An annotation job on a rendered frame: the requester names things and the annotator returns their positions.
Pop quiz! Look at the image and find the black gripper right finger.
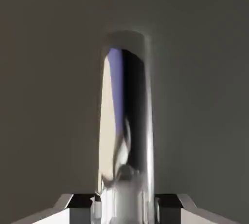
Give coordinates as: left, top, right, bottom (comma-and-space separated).
154, 193, 239, 224

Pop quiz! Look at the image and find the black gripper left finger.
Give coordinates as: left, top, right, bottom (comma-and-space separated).
10, 193, 102, 224

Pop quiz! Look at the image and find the curved shiny metal drawer handle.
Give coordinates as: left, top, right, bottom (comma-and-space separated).
91, 30, 160, 224

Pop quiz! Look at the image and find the grey drawer front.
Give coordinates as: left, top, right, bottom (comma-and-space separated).
0, 0, 249, 224

